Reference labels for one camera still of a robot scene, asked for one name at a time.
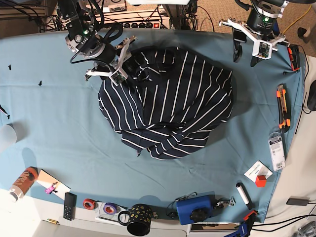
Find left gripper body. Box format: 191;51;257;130
219;16;289;51

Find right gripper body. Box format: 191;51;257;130
85;36;137;81

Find navy white striped t-shirt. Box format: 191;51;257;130
98;46;233;160

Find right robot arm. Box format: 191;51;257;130
57;0;136;86

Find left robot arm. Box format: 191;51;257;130
219;0;289;67

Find orange black clamp tool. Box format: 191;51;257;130
287;44;301;72

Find orange black utility knife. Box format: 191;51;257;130
276;84;291;133

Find black computer mouse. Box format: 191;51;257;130
307;80;316;111

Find clear plastic blister pack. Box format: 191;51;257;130
268;132;286;171

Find white card packet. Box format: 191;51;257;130
244;160;273;183

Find red small cube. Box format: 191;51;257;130
255;175;267;187

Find translucent white plastic cup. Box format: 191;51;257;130
0;124;17;153

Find white black marker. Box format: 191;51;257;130
236;183;252;210

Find tan cardboard sheet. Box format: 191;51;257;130
37;169;71;200

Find metal carabiner keyring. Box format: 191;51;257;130
214;197;236;209

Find red tape roll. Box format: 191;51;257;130
82;198;96;210

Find black power adapter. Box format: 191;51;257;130
286;197;310;206

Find purple tape roll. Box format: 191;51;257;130
103;202;117;215

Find orange brown bottle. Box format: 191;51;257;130
9;166;39;202

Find black remote control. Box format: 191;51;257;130
63;192;77;221

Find blue box black knob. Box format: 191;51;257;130
176;196;214;225

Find black mug gold dots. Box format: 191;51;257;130
118;204;153;237

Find blue orange bottom clamp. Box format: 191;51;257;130
225;210;258;237

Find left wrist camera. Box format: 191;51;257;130
252;39;273;60

